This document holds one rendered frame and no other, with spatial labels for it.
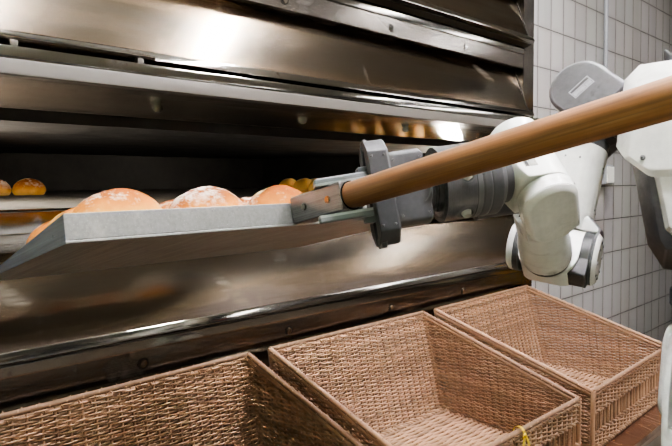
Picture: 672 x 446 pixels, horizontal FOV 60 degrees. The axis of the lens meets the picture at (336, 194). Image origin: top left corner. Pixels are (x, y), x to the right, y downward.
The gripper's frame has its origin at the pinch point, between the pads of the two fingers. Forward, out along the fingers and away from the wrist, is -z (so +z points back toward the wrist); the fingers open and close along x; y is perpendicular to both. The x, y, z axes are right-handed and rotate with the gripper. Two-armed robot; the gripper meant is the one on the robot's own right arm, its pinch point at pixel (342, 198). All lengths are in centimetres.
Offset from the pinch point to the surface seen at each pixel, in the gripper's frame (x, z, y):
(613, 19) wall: 83, 160, -165
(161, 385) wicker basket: -24, -33, -56
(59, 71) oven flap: 29, -36, -24
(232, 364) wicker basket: -24, -19, -65
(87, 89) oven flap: 28, -34, -30
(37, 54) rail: 31, -38, -22
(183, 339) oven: -16, -28, -61
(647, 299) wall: -47, 179, -215
